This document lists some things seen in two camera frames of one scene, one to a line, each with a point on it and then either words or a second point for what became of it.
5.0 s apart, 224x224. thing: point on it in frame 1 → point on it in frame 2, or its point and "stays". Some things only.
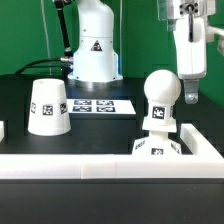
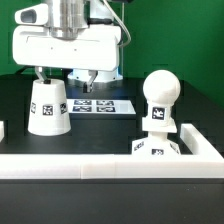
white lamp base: (157, 143) stays
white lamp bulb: (161, 88) stays
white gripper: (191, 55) → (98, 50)
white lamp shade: (49, 112) stays
